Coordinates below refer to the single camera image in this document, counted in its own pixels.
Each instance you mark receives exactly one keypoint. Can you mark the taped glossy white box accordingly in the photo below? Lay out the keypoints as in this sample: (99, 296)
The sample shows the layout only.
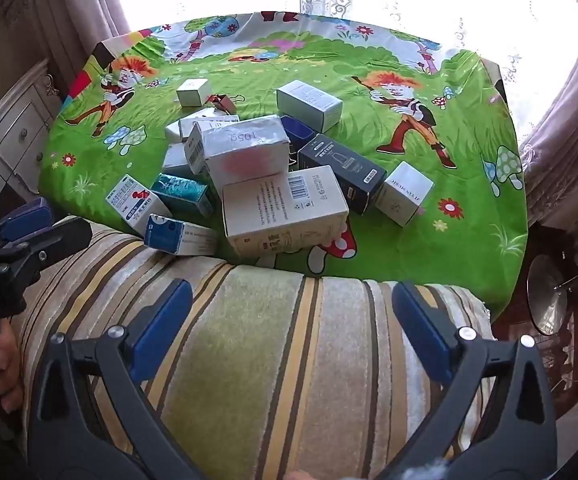
(246, 155)

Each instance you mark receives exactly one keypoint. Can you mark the small blue box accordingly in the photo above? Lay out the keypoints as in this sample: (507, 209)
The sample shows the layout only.
(296, 131)

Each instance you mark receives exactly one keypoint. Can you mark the small cream printed box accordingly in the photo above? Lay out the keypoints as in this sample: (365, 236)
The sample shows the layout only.
(171, 131)

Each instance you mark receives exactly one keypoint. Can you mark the dark navy box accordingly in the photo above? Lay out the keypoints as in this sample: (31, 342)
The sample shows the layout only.
(341, 167)

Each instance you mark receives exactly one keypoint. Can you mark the cartoon printed green bedsheet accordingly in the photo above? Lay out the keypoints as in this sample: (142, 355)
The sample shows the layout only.
(94, 160)

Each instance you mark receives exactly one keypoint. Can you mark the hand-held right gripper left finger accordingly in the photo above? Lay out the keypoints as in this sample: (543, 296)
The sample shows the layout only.
(164, 330)

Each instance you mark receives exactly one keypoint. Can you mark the small white printed box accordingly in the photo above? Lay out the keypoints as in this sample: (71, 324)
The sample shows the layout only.
(176, 161)

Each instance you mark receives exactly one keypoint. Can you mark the striped plush blanket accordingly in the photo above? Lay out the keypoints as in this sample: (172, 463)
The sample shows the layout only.
(269, 360)

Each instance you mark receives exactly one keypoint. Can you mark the person's left hand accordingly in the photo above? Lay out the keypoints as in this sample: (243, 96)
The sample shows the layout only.
(6, 360)

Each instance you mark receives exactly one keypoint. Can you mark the rose gold binder clip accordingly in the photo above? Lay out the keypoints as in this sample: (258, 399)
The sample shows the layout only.
(226, 103)

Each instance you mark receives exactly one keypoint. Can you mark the cream ornate dresser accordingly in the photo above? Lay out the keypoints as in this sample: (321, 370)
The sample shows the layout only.
(14, 130)

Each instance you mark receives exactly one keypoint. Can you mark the round dark glass disc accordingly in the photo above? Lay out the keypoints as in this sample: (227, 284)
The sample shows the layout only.
(544, 295)

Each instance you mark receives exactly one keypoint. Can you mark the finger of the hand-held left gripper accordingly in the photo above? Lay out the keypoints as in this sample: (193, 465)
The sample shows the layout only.
(49, 242)
(24, 220)

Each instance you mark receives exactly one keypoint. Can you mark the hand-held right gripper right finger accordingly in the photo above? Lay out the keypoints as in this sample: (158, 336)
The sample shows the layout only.
(421, 330)

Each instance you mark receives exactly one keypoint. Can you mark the large beige box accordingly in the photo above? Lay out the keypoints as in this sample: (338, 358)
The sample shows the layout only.
(284, 210)

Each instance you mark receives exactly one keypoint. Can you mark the white red medicine box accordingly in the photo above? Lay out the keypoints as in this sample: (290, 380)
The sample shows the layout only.
(130, 205)

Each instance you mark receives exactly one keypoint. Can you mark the long grey white box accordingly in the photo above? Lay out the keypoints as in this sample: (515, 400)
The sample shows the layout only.
(309, 105)

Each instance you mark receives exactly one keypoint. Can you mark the white square box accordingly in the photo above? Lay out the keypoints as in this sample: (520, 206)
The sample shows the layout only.
(404, 193)

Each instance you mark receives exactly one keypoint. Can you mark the mauve curtain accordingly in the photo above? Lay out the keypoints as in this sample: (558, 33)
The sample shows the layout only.
(569, 120)
(69, 10)

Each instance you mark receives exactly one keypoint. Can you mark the teal box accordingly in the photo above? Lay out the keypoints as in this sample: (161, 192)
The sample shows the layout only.
(181, 193)

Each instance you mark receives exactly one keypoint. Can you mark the white box with navy print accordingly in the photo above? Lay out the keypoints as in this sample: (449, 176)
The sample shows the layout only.
(179, 236)

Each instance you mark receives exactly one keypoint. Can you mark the white barcode box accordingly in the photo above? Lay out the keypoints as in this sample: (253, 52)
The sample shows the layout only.
(195, 149)

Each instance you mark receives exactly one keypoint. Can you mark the white plastic case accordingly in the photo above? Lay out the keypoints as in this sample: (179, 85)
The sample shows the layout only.
(209, 122)

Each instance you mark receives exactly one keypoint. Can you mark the dark wooden furniture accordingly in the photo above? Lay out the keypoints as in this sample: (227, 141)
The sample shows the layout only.
(511, 305)

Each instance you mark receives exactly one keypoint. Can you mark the small white cube box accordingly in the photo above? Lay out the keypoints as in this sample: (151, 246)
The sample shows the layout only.
(194, 92)

